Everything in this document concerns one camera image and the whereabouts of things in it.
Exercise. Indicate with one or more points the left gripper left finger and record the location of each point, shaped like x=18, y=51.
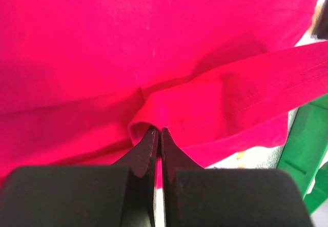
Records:
x=121, y=194

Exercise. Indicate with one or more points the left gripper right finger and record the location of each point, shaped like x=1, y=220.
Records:
x=195, y=196

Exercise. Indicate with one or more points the red t shirt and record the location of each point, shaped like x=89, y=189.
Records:
x=82, y=80

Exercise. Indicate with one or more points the green plastic bin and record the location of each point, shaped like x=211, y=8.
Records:
x=304, y=155

